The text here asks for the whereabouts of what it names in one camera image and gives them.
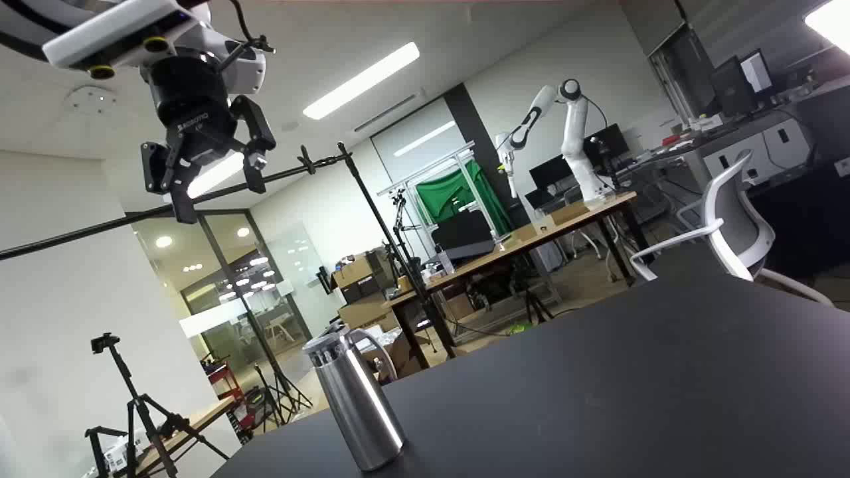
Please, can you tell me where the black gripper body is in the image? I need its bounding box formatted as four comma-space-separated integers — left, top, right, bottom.
144, 53, 245, 168

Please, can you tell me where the stainless steel flask with lid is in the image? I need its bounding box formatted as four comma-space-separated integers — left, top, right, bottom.
303, 327, 408, 475

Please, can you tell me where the black boom pole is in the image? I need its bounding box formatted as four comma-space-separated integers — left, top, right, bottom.
0, 144, 355, 266

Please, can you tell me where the long ceiling light strip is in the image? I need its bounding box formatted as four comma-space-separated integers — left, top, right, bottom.
299, 39, 425, 122

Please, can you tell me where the black boom stand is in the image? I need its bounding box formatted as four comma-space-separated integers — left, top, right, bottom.
338, 142, 459, 361

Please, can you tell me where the cardboard box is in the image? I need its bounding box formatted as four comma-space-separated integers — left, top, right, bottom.
328, 249, 393, 306
338, 294, 403, 338

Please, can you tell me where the thin black light stand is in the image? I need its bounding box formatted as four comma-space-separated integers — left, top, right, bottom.
231, 262, 315, 420

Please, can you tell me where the green screen backdrop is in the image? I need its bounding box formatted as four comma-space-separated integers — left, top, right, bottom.
413, 156, 513, 238

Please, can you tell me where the long wooden desk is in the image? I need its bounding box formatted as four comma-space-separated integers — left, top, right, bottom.
386, 189, 642, 367

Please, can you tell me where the black desk monitor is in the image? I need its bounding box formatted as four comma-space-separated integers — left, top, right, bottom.
525, 154, 578, 197
578, 122, 635, 179

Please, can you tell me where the black computer tower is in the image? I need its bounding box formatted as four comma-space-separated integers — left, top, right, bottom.
655, 25, 757, 124

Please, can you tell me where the white office chair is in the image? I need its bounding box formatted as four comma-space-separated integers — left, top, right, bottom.
626, 151, 837, 310

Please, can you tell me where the white drawer cabinet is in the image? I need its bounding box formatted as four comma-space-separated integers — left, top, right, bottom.
696, 114, 814, 187

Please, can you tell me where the small lit monitor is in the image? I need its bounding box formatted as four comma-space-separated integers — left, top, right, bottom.
735, 49, 776, 96

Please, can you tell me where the square ceiling light panel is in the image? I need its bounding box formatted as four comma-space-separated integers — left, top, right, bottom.
801, 0, 850, 59

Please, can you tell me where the black camera tripod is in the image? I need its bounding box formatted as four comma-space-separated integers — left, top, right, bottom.
83, 329, 233, 478

